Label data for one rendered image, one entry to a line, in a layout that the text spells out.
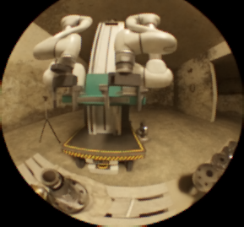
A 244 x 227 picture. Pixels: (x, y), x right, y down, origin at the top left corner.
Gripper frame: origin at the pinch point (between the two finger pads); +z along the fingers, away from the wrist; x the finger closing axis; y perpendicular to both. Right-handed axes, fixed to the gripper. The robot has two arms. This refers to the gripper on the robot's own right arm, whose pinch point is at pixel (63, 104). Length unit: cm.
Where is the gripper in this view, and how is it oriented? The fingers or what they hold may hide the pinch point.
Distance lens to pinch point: 40.4
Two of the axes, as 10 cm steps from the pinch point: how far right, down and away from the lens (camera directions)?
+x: -10.0, -0.2, -0.9
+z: -0.3, 10.0, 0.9
